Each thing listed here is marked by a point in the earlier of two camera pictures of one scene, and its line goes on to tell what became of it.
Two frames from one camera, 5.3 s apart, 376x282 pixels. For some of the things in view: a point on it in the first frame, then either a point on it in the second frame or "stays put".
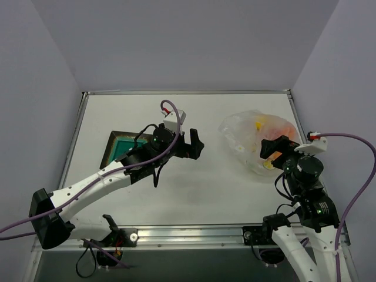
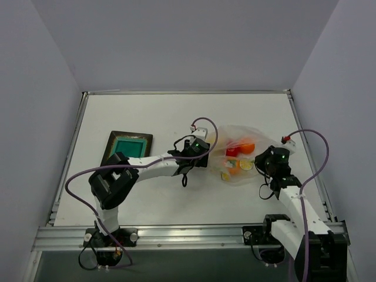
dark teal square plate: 119,143 stays put
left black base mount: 118,238 stays put
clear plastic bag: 245,131 -> 232,150
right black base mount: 260,237 stays put
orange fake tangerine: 288,131 -> 248,148
